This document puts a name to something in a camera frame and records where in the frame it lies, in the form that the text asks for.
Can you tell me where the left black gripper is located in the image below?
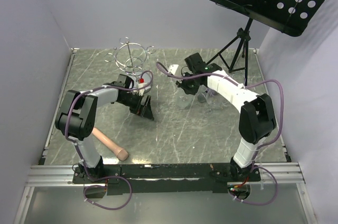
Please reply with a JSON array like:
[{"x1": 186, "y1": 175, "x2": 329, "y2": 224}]
[{"x1": 118, "y1": 93, "x2": 154, "y2": 121}]

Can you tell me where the clear wine glass back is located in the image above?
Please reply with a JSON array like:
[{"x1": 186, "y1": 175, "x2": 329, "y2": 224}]
[{"x1": 176, "y1": 95, "x2": 195, "y2": 109}]

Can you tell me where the clear wine glass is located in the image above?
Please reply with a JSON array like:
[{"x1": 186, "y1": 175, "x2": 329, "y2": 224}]
[
  {"x1": 176, "y1": 95, "x2": 195, "y2": 109},
  {"x1": 207, "y1": 95, "x2": 227, "y2": 110},
  {"x1": 203, "y1": 88, "x2": 215, "y2": 101},
  {"x1": 232, "y1": 73, "x2": 245, "y2": 83}
]

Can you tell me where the clear wine glass front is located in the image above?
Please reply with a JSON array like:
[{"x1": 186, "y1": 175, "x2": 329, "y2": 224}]
[{"x1": 203, "y1": 88, "x2": 215, "y2": 101}]

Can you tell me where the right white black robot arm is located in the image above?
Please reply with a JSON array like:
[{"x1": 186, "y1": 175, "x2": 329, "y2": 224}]
[{"x1": 176, "y1": 53, "x2": 277, "y2": 181}]

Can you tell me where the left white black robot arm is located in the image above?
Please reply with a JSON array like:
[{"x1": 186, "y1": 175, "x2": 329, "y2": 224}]
[{"x1": 55, "y1": 70, "x2": 154, "y2": 183}]

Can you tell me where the chrome wine glass rack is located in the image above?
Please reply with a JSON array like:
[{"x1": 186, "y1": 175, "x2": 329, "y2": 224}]
[{"x1": 104, "y1": 37, "x2": 156, "y2": 76}]

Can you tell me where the purple glitter microphone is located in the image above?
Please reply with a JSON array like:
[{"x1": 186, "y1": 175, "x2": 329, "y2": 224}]
[{"x1": 198, "y1": 92, "x2": 206, "y2": 103}]

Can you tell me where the beige pink microphone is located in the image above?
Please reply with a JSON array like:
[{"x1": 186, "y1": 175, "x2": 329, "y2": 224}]
[{"x1": 92, "y1": 127, "x2": 129, "y2": 161}]

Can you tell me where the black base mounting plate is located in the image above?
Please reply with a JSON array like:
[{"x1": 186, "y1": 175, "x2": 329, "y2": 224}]
[{"x1": 72, "y1": 163, "x2": 261, "y2": 195}]

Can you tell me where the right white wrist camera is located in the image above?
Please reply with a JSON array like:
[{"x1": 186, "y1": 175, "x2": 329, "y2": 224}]
[{"x1": 168, "y1": 64, "x2": 180, "y2": 77}]

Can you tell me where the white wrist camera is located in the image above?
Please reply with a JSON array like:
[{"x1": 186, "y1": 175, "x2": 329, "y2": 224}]
[
  {"x1": 168, "y1": 64, "x2": 180, "y2": 77},
  {"x1": 137, "y1": 78, "x2": 147, "y2": 96}
]

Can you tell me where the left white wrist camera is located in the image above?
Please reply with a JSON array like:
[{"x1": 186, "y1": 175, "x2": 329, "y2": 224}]
[{"x1": 137, "y1": 78, "x2": 147, "y2": 96}]

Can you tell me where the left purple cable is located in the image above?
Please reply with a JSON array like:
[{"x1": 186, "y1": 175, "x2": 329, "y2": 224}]
[{"x1": 64, "y1": 70, "x2": 154, "y2": 210}]

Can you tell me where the purple cable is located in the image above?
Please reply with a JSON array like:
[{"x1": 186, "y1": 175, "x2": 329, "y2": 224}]
[
  {"x1": 64, "y1": 70, "x2": 154, "y2": 210},
  {"x1": 155, "y1": 61, "x2": 285, "y2": 206}
]

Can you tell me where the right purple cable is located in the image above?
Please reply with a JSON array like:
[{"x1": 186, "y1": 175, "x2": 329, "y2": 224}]
[{"x1": 155, "y1": 61, "x2": 285, "y2": 206}]

